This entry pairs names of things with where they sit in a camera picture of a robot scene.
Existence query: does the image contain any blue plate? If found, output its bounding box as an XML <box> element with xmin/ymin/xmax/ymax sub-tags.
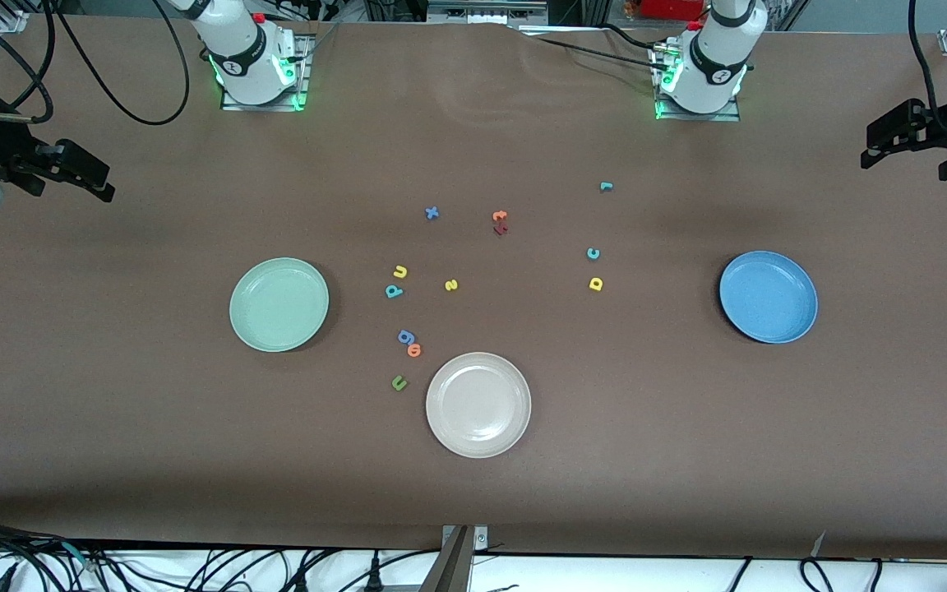
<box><xmin>718</xmin><ymin>251</ymin><xmax>819</xmax><ymax>345</ymax></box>

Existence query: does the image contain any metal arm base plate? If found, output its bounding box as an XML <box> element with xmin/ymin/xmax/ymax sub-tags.
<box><xmin>220</xmin><ymin>33</ymin><xmax>312</xmax><ymax>112</ymax></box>
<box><xmin>653</xmin><ymin>41</ymin><xmax>741</xmax><ymax>123</ymax></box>

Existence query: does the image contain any metal table bracket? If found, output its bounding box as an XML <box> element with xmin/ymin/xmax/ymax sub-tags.
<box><xmin>420</xmin><ymin>525</ymin><xmax>491</xmax><ymax>592</ymax></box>

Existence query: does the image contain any grey power strip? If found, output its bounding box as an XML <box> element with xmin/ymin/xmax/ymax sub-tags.
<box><xmin>427</xmin><ymin>0</ymin><xmax>550</xmax><ymax>25</ymax></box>

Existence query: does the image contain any green plate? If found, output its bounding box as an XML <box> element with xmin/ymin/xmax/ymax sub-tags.
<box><xmin>229</xmin><ymin>257</ymin><xmax>330</xmax><ymax>354</ymax></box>

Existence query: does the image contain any red box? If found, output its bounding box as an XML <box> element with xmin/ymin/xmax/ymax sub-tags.
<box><xmin>638</xmin><ymin>0</ymin><xmax>704</xmax><ymax>21</ymax></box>

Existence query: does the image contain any brown table cover sheet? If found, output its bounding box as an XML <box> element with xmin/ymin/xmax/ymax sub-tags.
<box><xmin>0</xmin><ymin>15</ymin><xmax>947</xmax><ymax>562</ymax></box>

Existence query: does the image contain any black base power cable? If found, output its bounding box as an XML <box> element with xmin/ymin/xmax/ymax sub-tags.
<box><xmin>535</xmin><ymin>33</ymin><xmax>663</xmax><ymax>75</ymax></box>

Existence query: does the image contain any beige plate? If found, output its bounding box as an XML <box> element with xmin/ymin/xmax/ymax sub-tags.
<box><xmin>426</xmin><ymin>352</ymin><xmax>533</xmax><ymax>459</ymax></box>

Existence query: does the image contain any black looping arm cable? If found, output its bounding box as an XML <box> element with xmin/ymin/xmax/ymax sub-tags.
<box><xmin>50</xmin><ymin>0</ymin><xmax>191</xmax><ymax>127</ymax></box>

